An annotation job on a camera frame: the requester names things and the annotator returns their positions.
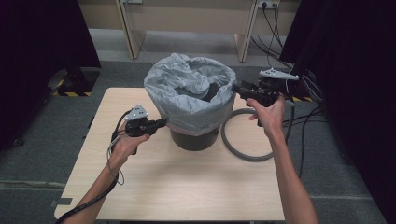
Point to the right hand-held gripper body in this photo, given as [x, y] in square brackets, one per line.
[274, 74]

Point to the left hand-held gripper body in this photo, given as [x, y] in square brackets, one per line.
[137, 113]

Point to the grey plastic trash bag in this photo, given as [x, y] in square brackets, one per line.
[186, 109]

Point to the dark grey trash bin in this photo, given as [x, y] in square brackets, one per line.
[194, 141]

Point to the person's right hand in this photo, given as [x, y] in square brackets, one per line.
[272, 118]

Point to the person's left hand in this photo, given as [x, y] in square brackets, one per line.
[123, 149]

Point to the stand base with hazard tape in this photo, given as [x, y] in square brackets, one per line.
[303, 98]
[77, 82]

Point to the wooden desk leg panel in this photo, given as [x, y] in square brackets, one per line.
[132, 34]
[246, 40]

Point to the black curtain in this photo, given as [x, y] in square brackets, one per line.
[37, 62]
[358, 77]

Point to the grey tape strip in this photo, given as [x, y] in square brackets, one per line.
[61, 201]

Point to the small dark stand foot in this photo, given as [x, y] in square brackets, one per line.
[18, 142]

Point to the white wall power socket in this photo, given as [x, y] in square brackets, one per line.
[268, 3]

